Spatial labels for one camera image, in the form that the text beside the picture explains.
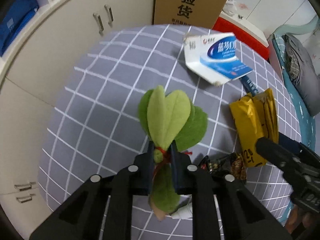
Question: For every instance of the green plush leaf toy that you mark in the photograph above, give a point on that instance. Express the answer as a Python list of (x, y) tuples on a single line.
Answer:
[(168, 118)]

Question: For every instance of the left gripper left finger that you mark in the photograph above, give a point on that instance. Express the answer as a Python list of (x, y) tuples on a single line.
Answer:
[(101, 204)]

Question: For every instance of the yellow snack bag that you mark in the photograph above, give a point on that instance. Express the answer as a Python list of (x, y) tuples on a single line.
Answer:
[(255, 117)]

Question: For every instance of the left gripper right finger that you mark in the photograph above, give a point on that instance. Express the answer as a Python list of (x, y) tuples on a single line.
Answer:
[(222, 207)]

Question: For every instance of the blue shopping bag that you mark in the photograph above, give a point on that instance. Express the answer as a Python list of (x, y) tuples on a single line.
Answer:
[(18, 15)]

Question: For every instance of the tall brown cardboard box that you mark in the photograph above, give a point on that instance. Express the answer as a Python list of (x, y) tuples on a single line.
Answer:
[(200, 13)]

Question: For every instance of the red and white bench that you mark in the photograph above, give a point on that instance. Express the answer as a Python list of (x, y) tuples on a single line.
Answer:
[(244, 31)]

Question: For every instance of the person's right hand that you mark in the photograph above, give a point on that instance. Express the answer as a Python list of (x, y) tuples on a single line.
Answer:
[(301, 221)]

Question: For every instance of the teal bed mattress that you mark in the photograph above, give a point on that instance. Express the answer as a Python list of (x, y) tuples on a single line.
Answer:
[(307, 123)]

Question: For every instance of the white plastic bag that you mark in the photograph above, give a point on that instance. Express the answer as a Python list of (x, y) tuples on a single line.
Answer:
[(230, 8)]

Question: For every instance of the blue white toothpaste box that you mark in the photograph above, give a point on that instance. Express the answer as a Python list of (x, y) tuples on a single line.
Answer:
[(213, 58)]

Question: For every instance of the dark snack wrapper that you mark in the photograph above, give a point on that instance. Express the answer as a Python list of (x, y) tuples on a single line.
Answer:
[(233, 163)]

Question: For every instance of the cream base cabinet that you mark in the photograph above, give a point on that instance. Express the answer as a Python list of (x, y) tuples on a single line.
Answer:
[(33, 71)]

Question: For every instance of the grey checked tablecloth table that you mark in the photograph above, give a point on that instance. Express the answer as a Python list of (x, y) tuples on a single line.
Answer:
[(94, 128)]

